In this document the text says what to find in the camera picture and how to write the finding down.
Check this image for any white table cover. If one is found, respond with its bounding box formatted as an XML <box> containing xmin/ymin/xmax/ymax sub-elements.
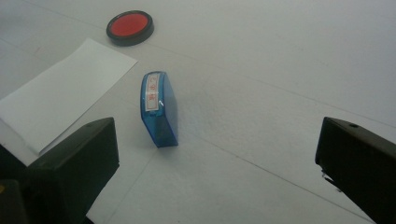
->
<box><xmin>0</xmin><ymin>0</ymin><xmax>396</xmax><ymax>224</ymax></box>

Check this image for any blue transparent stamp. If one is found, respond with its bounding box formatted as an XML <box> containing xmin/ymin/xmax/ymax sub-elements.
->
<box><xmin>139</xmin><ymin>71</ymin><xmax>179</xmax><ymax>148</ymax></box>

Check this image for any round red ink pad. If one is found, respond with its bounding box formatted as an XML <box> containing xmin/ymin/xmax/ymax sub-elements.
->
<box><xmin>106</xmin><ymin>9</ymin><xmax>155</xmax><ymax>48</ymax></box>

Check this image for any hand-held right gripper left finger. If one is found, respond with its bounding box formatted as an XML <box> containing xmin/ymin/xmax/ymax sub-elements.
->
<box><xmin>23</xmin><ymin>117</ymin><xmax>120</xmax><ymax>224</ymax></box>

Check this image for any white paper sheet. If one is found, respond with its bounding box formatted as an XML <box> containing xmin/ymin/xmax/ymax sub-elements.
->
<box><xmin>0</xmin><ymin>37</ymin><xmax>139</xmax><ymax>156</ymax></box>

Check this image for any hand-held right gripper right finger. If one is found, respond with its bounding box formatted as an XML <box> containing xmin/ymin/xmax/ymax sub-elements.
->
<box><xmin>315</xmin><ymin>117</ymin><xmax>396</xmax><ymax>224</ymax></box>

